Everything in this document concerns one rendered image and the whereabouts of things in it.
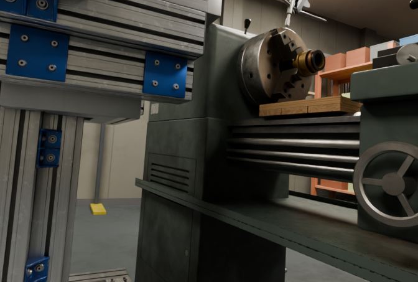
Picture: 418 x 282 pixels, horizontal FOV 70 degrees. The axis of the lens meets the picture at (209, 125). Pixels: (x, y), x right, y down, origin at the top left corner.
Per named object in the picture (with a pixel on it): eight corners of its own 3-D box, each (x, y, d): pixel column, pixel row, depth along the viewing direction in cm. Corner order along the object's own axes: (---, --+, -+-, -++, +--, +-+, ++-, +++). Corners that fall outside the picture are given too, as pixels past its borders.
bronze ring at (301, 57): (290, 50, 110) (311, 43, 102) (306, 55, 115) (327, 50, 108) (289, 75, 109) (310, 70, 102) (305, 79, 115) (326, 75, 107)
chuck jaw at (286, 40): (275, 64, 117) (264, 35, 114) (282, 59, 120) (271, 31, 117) (297, 58, 108) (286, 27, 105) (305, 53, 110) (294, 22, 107)
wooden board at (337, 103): (259, 116, 101) (259, 104, 102) (323, 126, 121) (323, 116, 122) (339, 111, 77) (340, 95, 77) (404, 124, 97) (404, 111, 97)
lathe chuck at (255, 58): (234, 94, 113) (250, 20, 118) (289, 118, 130) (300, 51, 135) (250, 92, 106) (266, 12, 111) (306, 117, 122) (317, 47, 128)
